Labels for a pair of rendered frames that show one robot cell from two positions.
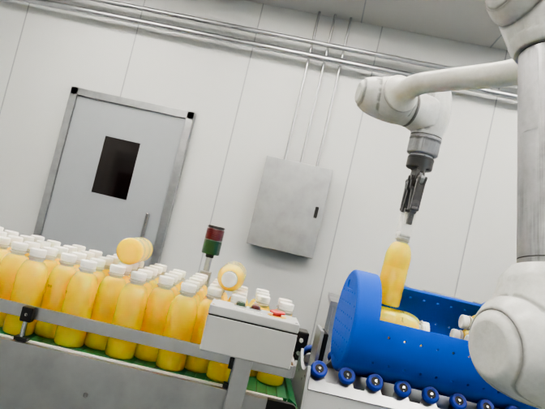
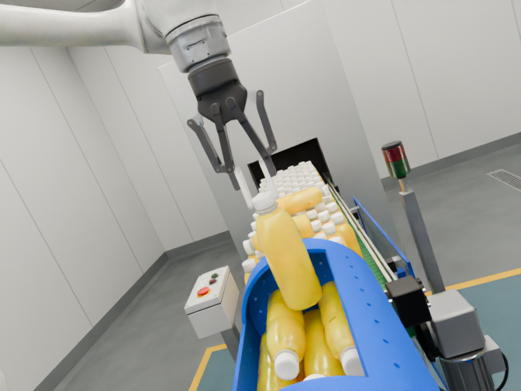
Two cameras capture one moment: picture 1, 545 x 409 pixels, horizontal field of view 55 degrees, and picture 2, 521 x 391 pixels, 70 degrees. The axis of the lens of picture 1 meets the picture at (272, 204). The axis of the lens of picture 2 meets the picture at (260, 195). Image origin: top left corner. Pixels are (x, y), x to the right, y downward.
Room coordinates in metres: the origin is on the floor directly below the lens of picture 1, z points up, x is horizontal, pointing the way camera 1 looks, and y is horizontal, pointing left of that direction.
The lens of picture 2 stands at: (1.58, -1.00, 1.50)
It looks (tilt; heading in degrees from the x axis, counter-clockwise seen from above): 12 degrees down; 98
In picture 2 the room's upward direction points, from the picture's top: 22 degrees counter-clockwise
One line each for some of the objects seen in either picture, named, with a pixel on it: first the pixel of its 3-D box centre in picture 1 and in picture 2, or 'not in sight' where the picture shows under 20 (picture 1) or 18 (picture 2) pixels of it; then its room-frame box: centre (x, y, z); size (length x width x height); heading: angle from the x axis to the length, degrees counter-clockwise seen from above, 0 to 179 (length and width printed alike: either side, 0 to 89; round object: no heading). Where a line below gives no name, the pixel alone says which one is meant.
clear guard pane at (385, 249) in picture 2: not in sight; (392, 275); (1.74, 0.42, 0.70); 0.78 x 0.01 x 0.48; 91
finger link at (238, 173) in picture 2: (407, 224); (244, 188); (1.47, -0.38, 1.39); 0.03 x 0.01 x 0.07; 91
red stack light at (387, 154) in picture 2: (214, 234); (394, 153); (1.84, 0.17, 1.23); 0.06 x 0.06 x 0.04
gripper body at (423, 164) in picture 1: (418, 172); (219, 94); (1.49, -0.38, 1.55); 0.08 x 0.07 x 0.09; 1
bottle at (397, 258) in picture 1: (394, 271); (285, 253); (1.49, -0.38, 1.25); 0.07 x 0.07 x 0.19
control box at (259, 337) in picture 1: (250, 332); (214, 299); (1.19, -0.02, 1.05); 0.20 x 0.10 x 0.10; 91
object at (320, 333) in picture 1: (318, 350); not in sight; (1.48, -0.22, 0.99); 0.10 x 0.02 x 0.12; 1
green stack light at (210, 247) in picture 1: (212, 247); (398, 166); (1.84, 0.17, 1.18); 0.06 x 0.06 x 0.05
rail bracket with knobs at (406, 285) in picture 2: (293, 345); (406, 303); (1.68, -0.17, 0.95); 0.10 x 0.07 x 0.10; 1
